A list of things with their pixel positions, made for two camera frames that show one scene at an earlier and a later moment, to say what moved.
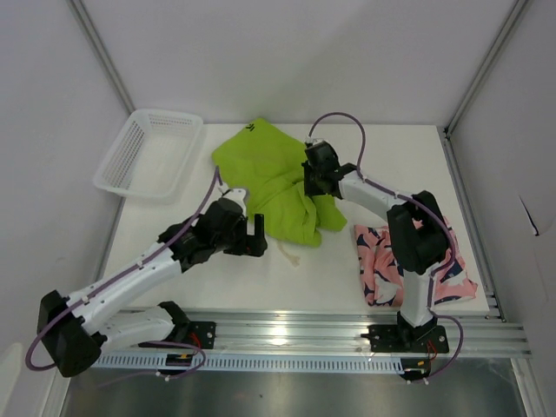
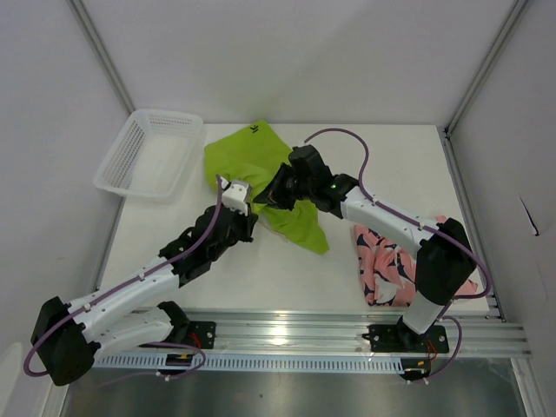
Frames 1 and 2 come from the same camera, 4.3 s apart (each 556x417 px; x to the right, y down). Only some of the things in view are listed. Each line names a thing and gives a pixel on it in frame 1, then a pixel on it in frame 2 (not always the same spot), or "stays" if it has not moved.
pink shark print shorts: [382, 276] stays
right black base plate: [405, 339] stays
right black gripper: [309, 189] to [273, 195]
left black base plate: [201, 334] stays
